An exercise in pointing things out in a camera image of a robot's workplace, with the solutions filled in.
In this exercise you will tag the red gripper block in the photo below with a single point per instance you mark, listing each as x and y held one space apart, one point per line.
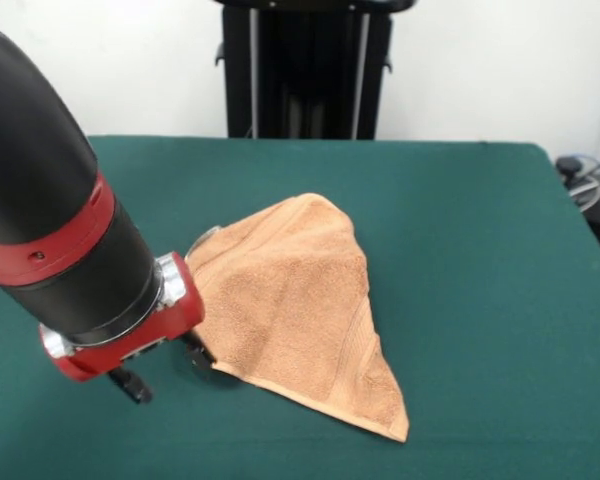
180 320

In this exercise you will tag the tan terry towel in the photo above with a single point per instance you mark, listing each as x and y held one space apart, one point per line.
305 310

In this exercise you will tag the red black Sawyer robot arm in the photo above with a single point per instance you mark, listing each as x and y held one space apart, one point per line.
30 175

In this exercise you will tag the dark green table cloth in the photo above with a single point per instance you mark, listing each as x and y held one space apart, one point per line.
480 300

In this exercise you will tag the grey chair base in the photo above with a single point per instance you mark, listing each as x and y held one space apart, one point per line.
572 165

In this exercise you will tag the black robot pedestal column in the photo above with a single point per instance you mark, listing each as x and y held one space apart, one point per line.
305 75

